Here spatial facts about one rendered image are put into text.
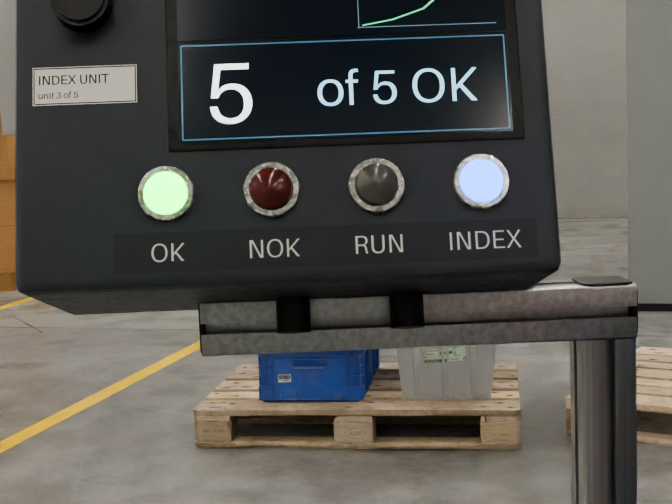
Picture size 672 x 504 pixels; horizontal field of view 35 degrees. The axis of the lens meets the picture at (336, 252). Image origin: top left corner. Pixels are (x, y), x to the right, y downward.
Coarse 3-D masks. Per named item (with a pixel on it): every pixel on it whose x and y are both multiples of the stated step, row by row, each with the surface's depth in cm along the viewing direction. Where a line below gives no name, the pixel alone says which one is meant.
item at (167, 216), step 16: (144, 176) 51; (160, 176) 50; (176, 176) 50; (144, 192) 50; (160, 192) 50; (176, 192) 50; (192, 192) 51; (144, 208) 51; (160, 208) 50; (176, 208) 50
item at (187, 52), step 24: (192, 48) 52; (216, 48) 52; (240, 48) 52; (264, 48) 52; (192, 72) 52; (216, 72) 52; (240, 72) 52; (264, 72) 52; (192, 96) 52; (216, 96) 52; (240, 96) 52; (264, 96) 52; (192, 120) 51; (216, 120) 51; (240, 120) 51; (264, 120) 52
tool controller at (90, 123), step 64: (64, 0) 51; (128, 0) 52; (192, 0) 52; (256, 0) 52; (320, 0) 52; (384, 0) 53; (448, 0) 53; (512, 0) 53; (64, 64) 52; (128, 64) 52; (320, 64) 52; (384, 64) 52; (448, 64) 52; (512, 64) 52; (64, 128) 51; (128, 128) 51; (320, 128) 51; (384, 128) 52; (448, 128) 52; (512, 128) 52; (64, 192) 51; (128, 192) 51; (320, 192) 51; (448, 192) 51; (512, 192) 51; (64, 256) 50; (128, 256) 50; (192, 256) 51; (256, 256) 51; (320, 256) 51; (384, 256) 51; (448, 256) 51; (512, 256) 51
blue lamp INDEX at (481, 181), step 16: (464, 160) 51; (480, 160) 51; (496, 160) 51; (464, 176) 51; (480, 176) 50; (496, 176) 51; (464, 192) 51; (480, 192) 50; (496, 192) 51; (480, 208) 51
